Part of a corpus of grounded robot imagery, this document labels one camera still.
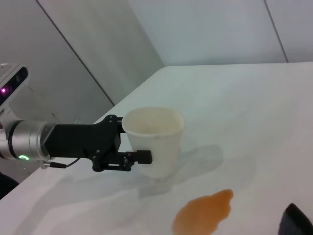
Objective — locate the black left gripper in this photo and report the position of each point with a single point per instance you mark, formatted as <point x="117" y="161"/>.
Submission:
<point x="78" y="139"/>

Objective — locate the white paper cup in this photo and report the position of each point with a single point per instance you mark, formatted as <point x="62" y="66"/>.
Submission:
<point x="159" y="151"/>

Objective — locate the brown water stain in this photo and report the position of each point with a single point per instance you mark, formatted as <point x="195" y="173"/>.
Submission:
<point x="203" y="213"/>

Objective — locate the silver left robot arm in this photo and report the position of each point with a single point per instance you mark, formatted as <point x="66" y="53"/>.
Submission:
<point x="22" y="139"/>

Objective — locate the dark blue rag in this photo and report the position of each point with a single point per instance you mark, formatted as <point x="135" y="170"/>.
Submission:
<point x="296" y="222"/>

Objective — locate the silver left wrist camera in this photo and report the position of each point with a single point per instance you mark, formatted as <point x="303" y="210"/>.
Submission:
<point x="12" y="83"/>

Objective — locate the dark object beside table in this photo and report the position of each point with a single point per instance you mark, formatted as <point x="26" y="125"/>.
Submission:
<point x="6" y="183"/>

